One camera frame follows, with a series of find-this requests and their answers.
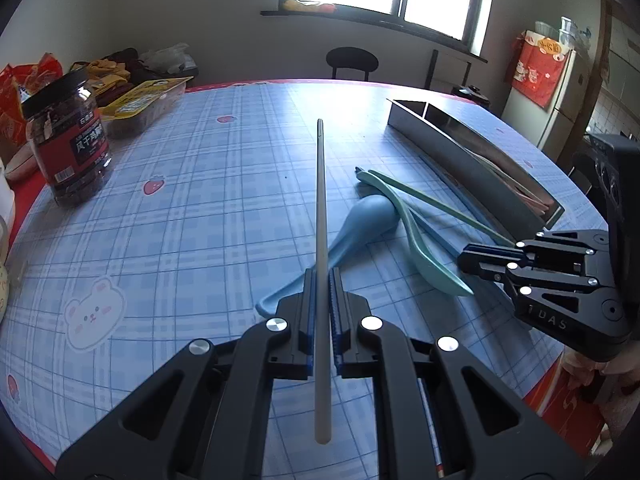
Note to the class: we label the black pot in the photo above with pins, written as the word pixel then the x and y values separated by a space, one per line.
pixel 472 96

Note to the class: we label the pale pink rounded object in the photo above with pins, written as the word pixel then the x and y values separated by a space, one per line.
pixel 20 165

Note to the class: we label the red snack bag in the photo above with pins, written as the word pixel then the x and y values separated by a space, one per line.
pixel 15 105

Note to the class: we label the long metal utensil tray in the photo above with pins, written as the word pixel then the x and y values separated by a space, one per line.
pixel 450 145

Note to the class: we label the blue plaid tablecloth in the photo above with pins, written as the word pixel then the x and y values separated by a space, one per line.
pixel 200 210

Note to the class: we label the dark bag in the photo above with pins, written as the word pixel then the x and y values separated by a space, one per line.
pixel 127 60

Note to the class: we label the red hanging cloth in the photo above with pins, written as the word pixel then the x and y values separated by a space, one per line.
pixel 537 75

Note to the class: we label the beige chopstick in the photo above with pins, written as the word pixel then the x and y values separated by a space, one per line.
pixel 321 210

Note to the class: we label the black-lidded snack jar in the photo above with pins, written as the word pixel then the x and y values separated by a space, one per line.
pixel 70 150

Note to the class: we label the white plastic bag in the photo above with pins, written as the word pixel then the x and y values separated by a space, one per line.
pixel 167 57

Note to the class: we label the green chopstick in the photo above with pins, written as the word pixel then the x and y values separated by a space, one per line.
pixel 450 207

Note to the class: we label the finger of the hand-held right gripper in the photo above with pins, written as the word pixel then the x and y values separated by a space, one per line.
pixel 550 310
pixel 492 252

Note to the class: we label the black round-backed chair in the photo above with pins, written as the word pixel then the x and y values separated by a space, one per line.
pixel 352 57

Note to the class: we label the brown door frame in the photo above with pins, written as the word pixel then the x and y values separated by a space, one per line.
pixel 606 35

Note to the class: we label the white refrigerator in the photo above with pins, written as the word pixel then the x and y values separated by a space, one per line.
pixel 560 115

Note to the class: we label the mint green spoon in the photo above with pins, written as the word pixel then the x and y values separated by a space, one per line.
pixel 425 255

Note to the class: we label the blue spoon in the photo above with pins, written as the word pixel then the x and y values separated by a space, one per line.
pixel 370 215

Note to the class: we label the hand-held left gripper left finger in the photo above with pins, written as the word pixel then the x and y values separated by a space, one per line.
pixel 311 330

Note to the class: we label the dark window sill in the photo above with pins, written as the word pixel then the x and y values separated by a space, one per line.
pixel 375 20

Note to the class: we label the person's right hand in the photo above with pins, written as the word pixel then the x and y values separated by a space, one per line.
pixel 580 372

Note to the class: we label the clear containers on refrigerator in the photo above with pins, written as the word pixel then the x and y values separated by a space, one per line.
pixel 567 32

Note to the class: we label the person's right forearm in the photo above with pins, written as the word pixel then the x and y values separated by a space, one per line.
pixel 611 412

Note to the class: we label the yellow-labelled snack tray packet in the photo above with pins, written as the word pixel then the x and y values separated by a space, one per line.
pixel 140 105

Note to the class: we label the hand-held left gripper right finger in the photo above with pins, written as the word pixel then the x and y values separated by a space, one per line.
pixel 336 330

